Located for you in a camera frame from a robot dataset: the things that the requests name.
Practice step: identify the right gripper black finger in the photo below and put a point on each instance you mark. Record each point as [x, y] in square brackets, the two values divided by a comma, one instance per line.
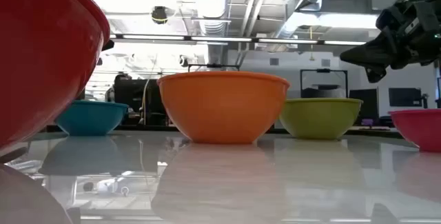
[372, 53]
[375, 74]

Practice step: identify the pink plastic bowl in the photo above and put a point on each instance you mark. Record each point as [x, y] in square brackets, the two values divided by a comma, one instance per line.
[420, 127]

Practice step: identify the yellow-green plastic bowl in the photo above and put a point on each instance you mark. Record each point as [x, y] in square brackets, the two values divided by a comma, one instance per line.
[320, 119]

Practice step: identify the teal plastic bowl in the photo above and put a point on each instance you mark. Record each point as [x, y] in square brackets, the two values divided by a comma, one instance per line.
[91, 119]

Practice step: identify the orange plastic bowl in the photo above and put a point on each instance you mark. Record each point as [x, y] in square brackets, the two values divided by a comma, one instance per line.
[224, 107]

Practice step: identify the nested rainbow bowls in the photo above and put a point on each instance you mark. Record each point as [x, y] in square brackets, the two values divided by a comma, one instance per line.
[44, 55]

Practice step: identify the black monitor back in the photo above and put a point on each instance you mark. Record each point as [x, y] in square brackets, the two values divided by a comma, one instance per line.
[364, 103]

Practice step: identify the dark computer monitor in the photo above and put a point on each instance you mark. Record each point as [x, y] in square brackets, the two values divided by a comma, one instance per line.
[404, 97]

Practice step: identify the black dome ceiling fixture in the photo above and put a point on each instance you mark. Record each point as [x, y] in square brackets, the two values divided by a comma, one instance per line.
[159, 14]

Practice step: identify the black equipment cabinet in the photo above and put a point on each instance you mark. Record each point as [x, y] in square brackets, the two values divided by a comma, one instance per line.
[138, 100]

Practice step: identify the black metal station frame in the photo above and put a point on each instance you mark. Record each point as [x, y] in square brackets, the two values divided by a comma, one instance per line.
[324, 79]

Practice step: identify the smooth silver ventilation duct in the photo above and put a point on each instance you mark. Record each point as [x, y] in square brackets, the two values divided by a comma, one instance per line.
[303, 7]

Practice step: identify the black table frame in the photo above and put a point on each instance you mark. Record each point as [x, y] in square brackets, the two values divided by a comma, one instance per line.
[155, 127]

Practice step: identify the ribbed silver ventilation duct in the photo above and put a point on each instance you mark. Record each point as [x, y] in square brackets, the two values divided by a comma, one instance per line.
[212, 3]

